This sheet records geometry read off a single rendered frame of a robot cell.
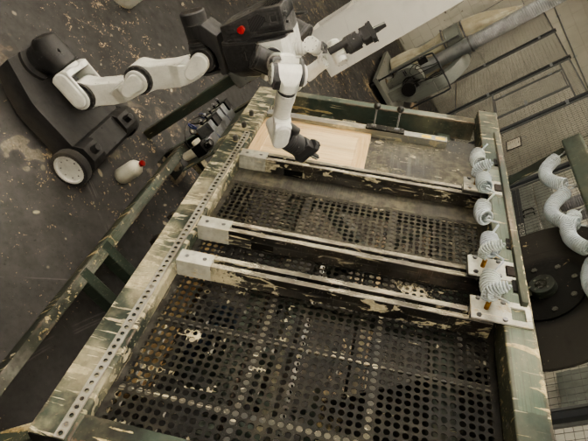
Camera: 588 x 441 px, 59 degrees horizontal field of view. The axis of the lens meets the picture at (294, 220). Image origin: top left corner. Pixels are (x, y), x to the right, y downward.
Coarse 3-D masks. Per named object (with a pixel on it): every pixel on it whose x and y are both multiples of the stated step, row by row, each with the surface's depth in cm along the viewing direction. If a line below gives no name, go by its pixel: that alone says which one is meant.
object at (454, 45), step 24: (456, 24) 767; (480, 24) 747; (432, 48) 774; (456, 48) 748; (384, 72) 788; (408, 72) 751; (432, 72) 811; (456, 72) 748; (384, 96) 753; (408, 96) 745; (432, 96) 738
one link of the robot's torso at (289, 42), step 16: (272, 0) 220; (288, 0) 220; (240, 16) 220; (256, 16) 213; (272, 16) 212; (288, 16) 218; (224, 32) 222; (240, 32) 216; (256, 32) 217; (272, 32) 212; (288, 32) 210; (224, 48) 226; (240, 48) 221; (272, 48) 214; (288, 48) 217; (240, 64) 226
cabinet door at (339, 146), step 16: (304, 128) 272; (320, 128) 273; (336, 128) 274; (256, 144) 256; (320, 144) 260; (336, 144) 261; (352, 144) 262; (368, 144) 263; (320, 160) 249; (336, 160) 249; (352, 160) 250
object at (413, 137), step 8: (272, 112) 279; (296, 120) 277; (304, 120) 276; (312, 120) 275; (320, 120) 276; (328, 120) 276; (336, 120) 277; (344, 128) 273; (352, 128) 272; (360, 128) 271; (376, 136) 272; (384, 136) 271; (392, 136) 270; (400, 136) 269; (408, 136) 268; (416, 136) 267; (432, 136) 268; (440, 136) 269; (424, 144) 269; (432, 144) 268; (440, 144) 267
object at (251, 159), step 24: (264, 168) 239; (288, 168) 236; (312, 168) 234; (336, 168) 235; (360, 168) 235; (480, 168) 216; (384, 192) 233; (408, 192) 230; (432, 192) 227; (456, 192) 225; (480, 192) 223
